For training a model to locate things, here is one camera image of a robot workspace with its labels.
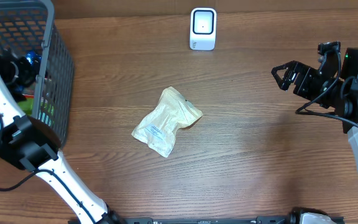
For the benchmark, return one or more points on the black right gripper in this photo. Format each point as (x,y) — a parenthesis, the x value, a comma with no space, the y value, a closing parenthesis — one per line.
(304,73)

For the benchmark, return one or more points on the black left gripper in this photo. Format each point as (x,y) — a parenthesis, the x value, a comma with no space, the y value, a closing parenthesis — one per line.
(29,73)

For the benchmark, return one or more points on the green snack packet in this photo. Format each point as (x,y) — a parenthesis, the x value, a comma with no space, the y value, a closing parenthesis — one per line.
(27,105)

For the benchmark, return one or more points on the beige paper pouch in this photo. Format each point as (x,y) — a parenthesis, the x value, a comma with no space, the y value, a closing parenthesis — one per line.
(159,128)

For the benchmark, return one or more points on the teal snack packet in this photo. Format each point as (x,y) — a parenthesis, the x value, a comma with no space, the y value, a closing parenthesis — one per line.
(46,115)

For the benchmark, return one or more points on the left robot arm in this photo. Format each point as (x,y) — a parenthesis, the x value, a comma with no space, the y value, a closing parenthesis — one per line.
(29,144)

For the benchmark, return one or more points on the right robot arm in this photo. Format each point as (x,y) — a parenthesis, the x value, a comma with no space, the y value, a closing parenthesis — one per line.
(346,106)

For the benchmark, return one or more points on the white barcode scanner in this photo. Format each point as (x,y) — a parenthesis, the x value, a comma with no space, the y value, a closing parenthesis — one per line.
(203,29)

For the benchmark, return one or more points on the blue Oreo cookie pack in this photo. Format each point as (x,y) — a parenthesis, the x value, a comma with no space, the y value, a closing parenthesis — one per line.
(28,67)

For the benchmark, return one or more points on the grey plastic mesh basket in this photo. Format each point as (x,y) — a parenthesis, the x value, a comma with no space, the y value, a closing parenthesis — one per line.
(30,25)

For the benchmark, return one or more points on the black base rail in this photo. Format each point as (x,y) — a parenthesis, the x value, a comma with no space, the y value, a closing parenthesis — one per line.
(297,215)

